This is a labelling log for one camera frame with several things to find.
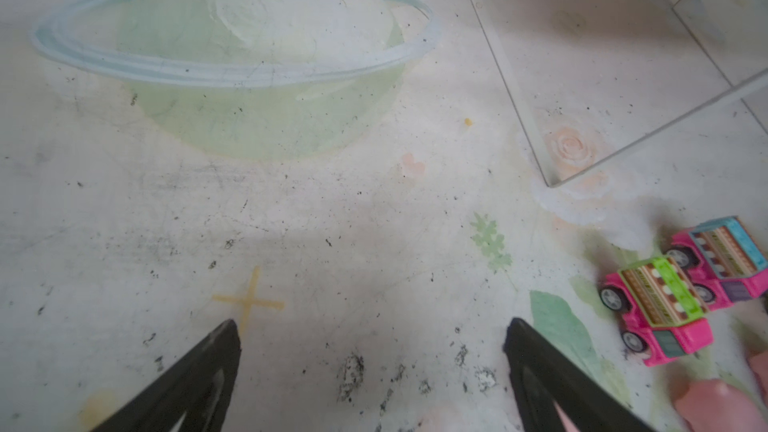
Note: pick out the two-tier bamboo shelf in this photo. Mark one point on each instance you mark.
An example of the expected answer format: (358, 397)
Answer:
(593, 82)

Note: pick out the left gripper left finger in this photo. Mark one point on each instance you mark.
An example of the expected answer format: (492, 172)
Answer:
(192, 395)

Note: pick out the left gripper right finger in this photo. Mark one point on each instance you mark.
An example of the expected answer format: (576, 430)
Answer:
(553, 394)

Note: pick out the pink car green roof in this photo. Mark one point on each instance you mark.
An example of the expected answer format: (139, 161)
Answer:
(663, 316)

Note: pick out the pink car blue roof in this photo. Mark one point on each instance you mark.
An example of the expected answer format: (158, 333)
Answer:
(722, 261)

